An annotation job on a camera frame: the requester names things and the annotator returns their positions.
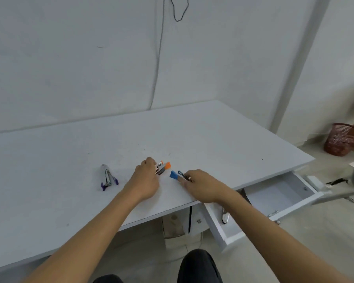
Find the person's left hand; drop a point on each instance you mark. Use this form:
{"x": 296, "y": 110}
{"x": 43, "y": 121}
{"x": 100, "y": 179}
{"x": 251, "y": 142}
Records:
{"x": 143, "y": 182}

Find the person's right hand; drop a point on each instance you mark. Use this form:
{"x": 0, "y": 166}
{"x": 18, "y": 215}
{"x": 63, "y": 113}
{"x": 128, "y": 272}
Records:
{"x": 205, "y": 187}

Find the person's right fingers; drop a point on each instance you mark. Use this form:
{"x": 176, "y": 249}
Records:
{"x": 186, "y": 179}

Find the person's left fingers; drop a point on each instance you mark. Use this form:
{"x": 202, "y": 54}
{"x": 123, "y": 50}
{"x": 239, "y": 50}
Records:
{"x": 149, "y": 166}

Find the person's right forearm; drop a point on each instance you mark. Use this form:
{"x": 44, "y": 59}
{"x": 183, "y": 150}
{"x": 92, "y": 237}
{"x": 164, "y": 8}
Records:
{"x": 277, "y": 235}

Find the person's left forearm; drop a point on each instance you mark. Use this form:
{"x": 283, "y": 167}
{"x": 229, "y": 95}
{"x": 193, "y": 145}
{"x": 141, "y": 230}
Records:
{"x": 85, "y": 235}

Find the white cabinet drawer with knob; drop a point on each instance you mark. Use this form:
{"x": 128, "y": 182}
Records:
{"x": 198, "y": 222}

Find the cardboard box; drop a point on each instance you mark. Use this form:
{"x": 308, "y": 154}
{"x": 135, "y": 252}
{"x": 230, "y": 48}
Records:
{"x": 175, "y": 223}

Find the metal tool in drawer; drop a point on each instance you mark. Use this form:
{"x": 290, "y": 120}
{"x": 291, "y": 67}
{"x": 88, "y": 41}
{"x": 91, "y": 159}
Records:
{"x": 225, "y": 216}

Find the white desk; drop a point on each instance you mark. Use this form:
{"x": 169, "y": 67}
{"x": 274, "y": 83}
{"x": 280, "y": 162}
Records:
{"x": 76, "y": 162}

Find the person's right leg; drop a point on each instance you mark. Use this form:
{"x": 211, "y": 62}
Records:
{"x": 201, "y": 266}

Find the person's leg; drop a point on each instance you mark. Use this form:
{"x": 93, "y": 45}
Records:
{"x": 201, "y": 266}
{"x": 109, "y": 279}

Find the open white drawer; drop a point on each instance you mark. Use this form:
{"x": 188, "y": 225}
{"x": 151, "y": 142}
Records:
{"x": 278, "y": 197}

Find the person's left leg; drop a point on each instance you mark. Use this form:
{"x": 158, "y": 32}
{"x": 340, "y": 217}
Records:
{"x": 109, "y": 279}

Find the white power strip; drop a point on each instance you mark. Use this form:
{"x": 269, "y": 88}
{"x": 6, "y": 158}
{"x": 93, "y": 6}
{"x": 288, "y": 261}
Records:
{"x": 315, "y": 182}

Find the red plastic waste basket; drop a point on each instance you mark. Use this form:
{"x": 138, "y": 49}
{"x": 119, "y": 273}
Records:
{"x": 341, "y": 139}

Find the metal chair base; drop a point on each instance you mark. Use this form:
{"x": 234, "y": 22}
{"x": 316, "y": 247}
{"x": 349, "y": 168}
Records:
{"x": 346, "y": 188}

